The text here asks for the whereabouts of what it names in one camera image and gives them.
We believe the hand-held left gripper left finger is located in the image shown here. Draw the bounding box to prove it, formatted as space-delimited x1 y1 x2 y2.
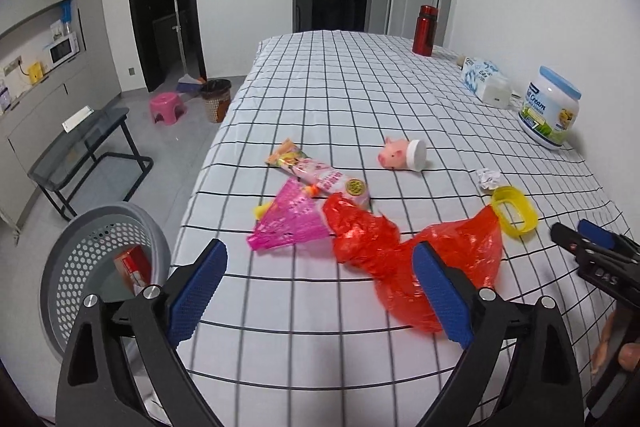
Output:
55 238 229 427

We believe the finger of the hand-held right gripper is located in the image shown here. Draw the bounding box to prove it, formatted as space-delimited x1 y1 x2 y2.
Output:
576 219 640 258
550 222 608 265

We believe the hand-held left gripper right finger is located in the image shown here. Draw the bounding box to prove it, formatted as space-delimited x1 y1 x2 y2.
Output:
411 241 586 427

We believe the red plastic bag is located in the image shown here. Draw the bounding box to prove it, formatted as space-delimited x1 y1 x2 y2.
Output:
322 193 503 335

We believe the white paper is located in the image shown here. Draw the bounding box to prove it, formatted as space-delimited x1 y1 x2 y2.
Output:
476 168 502 194

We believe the grey perforated basket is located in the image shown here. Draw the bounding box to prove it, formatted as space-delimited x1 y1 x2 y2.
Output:
39 202 172 365

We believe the person's right hand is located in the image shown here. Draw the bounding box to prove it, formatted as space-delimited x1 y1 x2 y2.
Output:
591 311 640 375

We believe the red cardboard box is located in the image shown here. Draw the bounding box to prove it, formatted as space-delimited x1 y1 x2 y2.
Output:
113 245 152 297

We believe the milk powder jar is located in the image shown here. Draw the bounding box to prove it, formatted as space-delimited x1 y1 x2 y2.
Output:
517 66 582 151

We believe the pink pig toy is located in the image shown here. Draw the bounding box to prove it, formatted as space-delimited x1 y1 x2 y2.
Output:
377 137 412 170

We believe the pink snack packet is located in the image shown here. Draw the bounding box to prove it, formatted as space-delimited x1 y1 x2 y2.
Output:
265 138 372 210

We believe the pink plastic stool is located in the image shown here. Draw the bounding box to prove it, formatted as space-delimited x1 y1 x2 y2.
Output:
149 92 187 126

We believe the blue white tissue pack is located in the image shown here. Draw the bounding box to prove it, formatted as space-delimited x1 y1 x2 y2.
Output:
461 55 503 98

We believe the brown waste bin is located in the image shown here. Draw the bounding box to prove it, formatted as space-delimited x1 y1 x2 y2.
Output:
200 79 232 124

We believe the dark glass side table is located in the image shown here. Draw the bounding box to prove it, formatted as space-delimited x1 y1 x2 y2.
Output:
27 107 154 222

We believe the blue broom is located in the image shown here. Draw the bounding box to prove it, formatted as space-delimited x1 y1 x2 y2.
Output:
173 0 207 94

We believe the checked white table cloth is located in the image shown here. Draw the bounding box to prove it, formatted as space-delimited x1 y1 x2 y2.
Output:
127 29 632 427

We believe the red thermos bottle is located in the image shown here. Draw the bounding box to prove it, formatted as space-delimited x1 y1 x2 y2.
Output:
412 5 439 56

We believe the white microwave oven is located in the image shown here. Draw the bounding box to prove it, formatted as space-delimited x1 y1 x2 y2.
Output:
45 32 81 68

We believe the yellow plastic ring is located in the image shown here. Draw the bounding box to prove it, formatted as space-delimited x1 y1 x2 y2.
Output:
490 186 539 238

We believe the white folding frame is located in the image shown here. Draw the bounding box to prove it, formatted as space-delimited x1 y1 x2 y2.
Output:
0 202 23 245

